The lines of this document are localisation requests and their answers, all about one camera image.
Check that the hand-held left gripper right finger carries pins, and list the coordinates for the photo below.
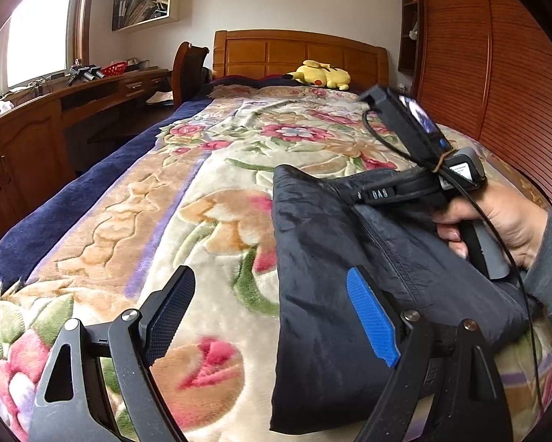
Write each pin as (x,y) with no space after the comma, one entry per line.
(372,317)

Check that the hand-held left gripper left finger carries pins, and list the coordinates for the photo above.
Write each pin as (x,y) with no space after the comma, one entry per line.
(170,313)

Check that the dark navy jacket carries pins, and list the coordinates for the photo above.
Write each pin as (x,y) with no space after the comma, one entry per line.
(326,262)

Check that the person's right hand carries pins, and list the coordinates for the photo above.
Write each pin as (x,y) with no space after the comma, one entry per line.
(511,221)

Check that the floral blanket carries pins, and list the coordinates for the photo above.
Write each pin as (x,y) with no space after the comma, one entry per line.
(165,202)

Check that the yellow plush toy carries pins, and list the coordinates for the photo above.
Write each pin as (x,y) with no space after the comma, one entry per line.
(319,76)

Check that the wooden wardrobe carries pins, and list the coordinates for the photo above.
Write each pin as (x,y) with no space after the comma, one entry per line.
(488,55)

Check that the wooden open side shelf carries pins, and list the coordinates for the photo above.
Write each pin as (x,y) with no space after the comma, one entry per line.
(408,23)

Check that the wooden headboard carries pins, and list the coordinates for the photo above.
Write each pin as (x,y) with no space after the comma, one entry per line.
(280,50)

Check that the wooden desk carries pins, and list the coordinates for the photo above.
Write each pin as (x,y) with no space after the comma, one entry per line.
(22,147)

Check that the wooden chair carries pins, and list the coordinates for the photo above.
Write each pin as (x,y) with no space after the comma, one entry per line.
(188,69)

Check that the red basket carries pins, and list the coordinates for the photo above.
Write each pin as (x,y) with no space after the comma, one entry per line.
(114,70)

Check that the black device on desk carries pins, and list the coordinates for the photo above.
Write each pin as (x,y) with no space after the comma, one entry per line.
(85,72)

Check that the window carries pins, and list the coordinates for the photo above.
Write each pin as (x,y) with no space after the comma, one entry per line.
(36,23)

